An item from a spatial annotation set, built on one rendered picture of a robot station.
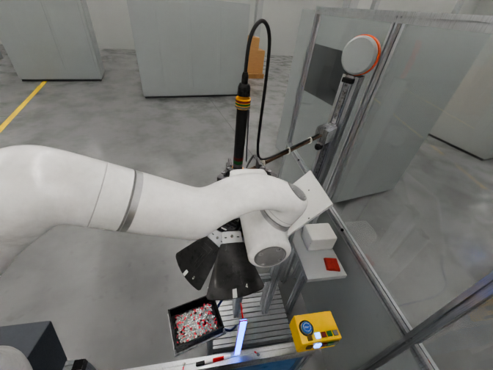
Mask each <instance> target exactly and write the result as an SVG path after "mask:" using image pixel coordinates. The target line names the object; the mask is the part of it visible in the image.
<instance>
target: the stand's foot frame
mask: <svg viewBox="0 0 493 370"><path fill-rule="evenodd" d="M263 289H264V287H263ZM263 289H261V290H260V291H257V292H255V293H253V294H250V295H247V296H245V297H243V298H242V303H241V305H242V308H243V310H242V311H243V316H244V319H247V323H246V329H245V332H244V338H243V341H242V345H241V349H242V348H247V347H256V346H260V345H265V344H273V343H279V342H283V341H290V340H291V339H292V337H293V336H292V334H291V329H290V326H289V323H288V318H287V315H286V312H285V307H284V305H283V301H282V297H281V293H280V289H279V286H278V284H277V287H276V290H275V292H274V296H273V299H272V301H271V304H270V307H269V311H268V313H266V314H262V311H261V308H260V299H261V296H262V293H263ZM219 312H220V315H221V318H222V321H223V324H224V328H227V329H231V328H233V327H234V326H235V325H236V328H235V329H234V330H232V331H230V332H228V331H225V332H226V334H224V335H222V336H220V337H218V338H215V339H214V340H213V353H215V352H223V351H228V350H233V349H235V343H236V339H237V335H238V326H239V322H240V320H241V319H242V316H241V312H240V316H239V317H238V318H237V317H236V318H233V299H232V300H223V301H222V304H221V305H220V306H219Z"/></svg>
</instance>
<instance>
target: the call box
mask: <svg viewBox="0 0 493 370"><path fill-rule="evenodd" d="M303 322H309V323H310V324H311V326H312V332H311V333H310V334H306V333H304V332H303V331H302V329H301V325H302V323H303ZM289 326H290V329H291V334H292V336H293V342H294V344H295V348H296V351H297V352H305V351H310V350H314V349H323V348H327V347H333V346H334V345H331V346H327V347H319V348H314V346H315V345H316V344H320V343H325V342H330V341H338V340H340V339H341V335H340V332H339V330H338V328H337V325H336V323H335V321H334V318H333V316H332V313H331V311H324V312H318V313H309V314H302V315H297V316H294V317H293V318H292V320H291V323H290V324H289ZM329 330H331V331H333V330H337V332H338V334H339V335H334V334H333V332H332V335H333V336H330V337H328V335H327V333H326V336H327V337H325V338H322V336H321V332H324V331H325V332H327V331H329ZM315 333H320V336H321V338H316V337H315ZM307 335H312V337H313V341H308V339H307ZM307 345H313V348H312V349H306V347H307Z"/></svg>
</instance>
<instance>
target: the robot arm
mask: <svg viewBox="0 0 493 370"><path fill-rule="evenodd" d="M255 166H256V169H241V170H234V169H233V168H232V162H231V158H228V162H226V169H224V170H223V171H222V172H221V173H220V174H219V175H218V176H217V182H215V183H213V184H211V185H208V186H204V187H193V186H189V185H185V184H181V183H178V182H175V181H171V180H168V179H165V178H161V177H158V176H155V175H151V174H148V173H144V172H140V171H138V170H133V169H130V168H127V167H123V166H120V165H117V164H112V163H109V162H105V161H101V160H99V159H94V158H91V157H88V156H83V155H80V154H77V153H72V152H69V151H66V150H61V149H57V148H51V147H47V146H42V145H13V146H9V147H5V148H0V277H1V275H2V274H3V273H4V271H5V270H6V269H7V268H8V266H9V265H10V264H11V263H12V262H13V261H14V260H15V259H16V258H17V257H18V256H19V254H20V253H21V252H22V251H23V250H24V249H25V248H27V247H28V246H29V245H30V244H31V243H32V242H34V241H35V240H37V239H38V238H40V237H41V236H42V235H43V234H44V233H46V232H47V231H49V230H50V229H52V228H53V227H55V226H58V225H75V226H81V227H88V228H97V229H103V230H109V231H119V232H126V233H138V234H144V235H151V236H163V237H169V238H176V239H201V238H203V237H206V236H207V235H209V234H211V233H213V232H214V231H215V230H216V229H218V228H220V227H221V226H223V225H224V224H226V223H228V222H229V221H231V220H234V219H235V218H237V217H240V220H241V227H242V231H243V235H244V241H245V246H246V253H247V257H248V259H249V262H250V263H251V264H253V265H254V266H258V267H270V266H275V265H278V264H280V263H282V262H283V261H284V260H286V259H287V258H288V256H289V255H290V254H291V245H290V242H289V241H288V229H289V227H290V226H292V224H294V223H295V221H297V219H298V218H300V216H301V215H303V213H304V211H305V210H306V208H307V202H308V201H307V197H306V195H305V193H304V192H303V191H302V190H300V188H298V187H297V186H296V185H293V184H291V183H289V182H287V181H284V180H282V179H279V178H277V174H276V173H273V172H272V171H271V170H269V169H267V168H266V166H264V165H263V163H262V162H261V161H260V159H259V158H256V165H255ZM226 177H228V178H226ZM0 370H33V368H32V366H31V364H30V362H29V361H28V359H27V358H26V356H25V355H24V354H23V353H22V352H21V351H20V350H18V349H16V348H14V347H9V346H0Z"/></svg>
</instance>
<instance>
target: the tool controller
mask: <svg viewBox="0 0 493 370"><path fill-rule="evenodd" d="M0 346H9V347H14V348H16V349H18V350H20V351H21V352H22V353H23V354H24V355H25V356H26V358H27V359H28V361H29V362H30V364H31V366H32V368H33V370H63V368H64V365H65V362H66V361H67V357H66V355H65V352H64V350H63V348H62V345H61V343H60V341H59V338H58V336H57V334H56V331H55V329H54V326H53V324H52V322H51V321H44V322H32V323H26V324H14V325H8V326H1V327H0Z"/></svg>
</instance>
